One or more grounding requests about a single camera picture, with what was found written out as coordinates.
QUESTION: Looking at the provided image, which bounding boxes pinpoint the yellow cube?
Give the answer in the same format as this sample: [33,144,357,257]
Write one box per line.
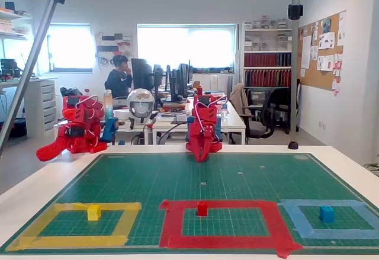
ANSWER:
[87,204,102,222]

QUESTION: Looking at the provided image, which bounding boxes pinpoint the beige jacket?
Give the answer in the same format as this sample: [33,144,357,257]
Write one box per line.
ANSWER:
[229,83,252,115]

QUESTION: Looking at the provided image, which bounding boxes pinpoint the wall tool rack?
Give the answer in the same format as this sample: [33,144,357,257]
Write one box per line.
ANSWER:
[95,31,134,70]

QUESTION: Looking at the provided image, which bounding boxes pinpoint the seated person dark sweater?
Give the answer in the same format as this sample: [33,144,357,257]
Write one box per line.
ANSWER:
[104,54,134,99]

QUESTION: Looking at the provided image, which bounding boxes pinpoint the black office chair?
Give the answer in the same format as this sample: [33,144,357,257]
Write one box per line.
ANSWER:
[271,88,293,135]
[236,89,278,145]

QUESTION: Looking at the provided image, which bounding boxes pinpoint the colourful drink bottle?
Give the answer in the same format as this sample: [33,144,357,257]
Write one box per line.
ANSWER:
[103,89,114,121]

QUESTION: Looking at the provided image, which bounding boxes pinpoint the upright metal pole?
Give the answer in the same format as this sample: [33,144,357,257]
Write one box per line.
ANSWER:
[291,0,301,133]

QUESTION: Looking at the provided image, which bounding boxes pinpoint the black red machine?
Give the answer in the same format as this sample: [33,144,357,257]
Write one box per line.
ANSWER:
[0,58,24,81]

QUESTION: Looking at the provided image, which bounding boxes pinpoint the black computer monitor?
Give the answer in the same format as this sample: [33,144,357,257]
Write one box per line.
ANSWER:
[165,60,192,102]
[131,57,155,92]
[152,64,165,107]

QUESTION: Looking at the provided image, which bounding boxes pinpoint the white wall shelf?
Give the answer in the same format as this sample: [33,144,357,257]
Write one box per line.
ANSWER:
[0,1,33,41]

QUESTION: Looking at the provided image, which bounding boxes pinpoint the white bookshelf with binders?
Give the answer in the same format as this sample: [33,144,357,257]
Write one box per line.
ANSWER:
[242,15,294,107]

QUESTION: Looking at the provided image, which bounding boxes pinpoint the blue tape square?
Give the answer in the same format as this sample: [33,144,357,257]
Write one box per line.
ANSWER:
[278,199,379,240]

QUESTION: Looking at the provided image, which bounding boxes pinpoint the bright window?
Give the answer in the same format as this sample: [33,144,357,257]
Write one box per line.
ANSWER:
[47,23,96,73]
[137,23,237,73]

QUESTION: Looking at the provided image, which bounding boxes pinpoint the white office desk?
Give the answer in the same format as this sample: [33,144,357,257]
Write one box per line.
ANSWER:
[53,94,247,146]

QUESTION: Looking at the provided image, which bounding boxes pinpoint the white drawer unit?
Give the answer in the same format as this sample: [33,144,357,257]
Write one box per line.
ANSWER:
[24,78,59,138]

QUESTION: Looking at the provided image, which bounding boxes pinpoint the blue cube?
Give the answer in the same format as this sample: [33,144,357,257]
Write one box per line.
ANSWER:
[319,206,335,223]

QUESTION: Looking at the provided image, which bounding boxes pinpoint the white servo cable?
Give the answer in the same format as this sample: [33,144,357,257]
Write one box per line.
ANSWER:
[75,95,100,148]
[195,95,228,142]

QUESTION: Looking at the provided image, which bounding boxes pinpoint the yellow tape square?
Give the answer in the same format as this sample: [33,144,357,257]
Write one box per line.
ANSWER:
[5,202,142,252]

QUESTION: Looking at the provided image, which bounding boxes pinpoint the green cutting mat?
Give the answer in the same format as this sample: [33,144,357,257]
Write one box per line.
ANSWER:
[0,152,379,255]

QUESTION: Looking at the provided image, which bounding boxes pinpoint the cork pin board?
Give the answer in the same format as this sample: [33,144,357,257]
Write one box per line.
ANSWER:
[297,9,347,92]

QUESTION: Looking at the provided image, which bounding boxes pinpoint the red tape square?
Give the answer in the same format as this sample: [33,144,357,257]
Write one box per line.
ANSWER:
[158,200,304,259]

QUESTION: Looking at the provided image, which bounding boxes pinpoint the white helmet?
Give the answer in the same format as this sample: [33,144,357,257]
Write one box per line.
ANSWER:
[127,88,156,124]

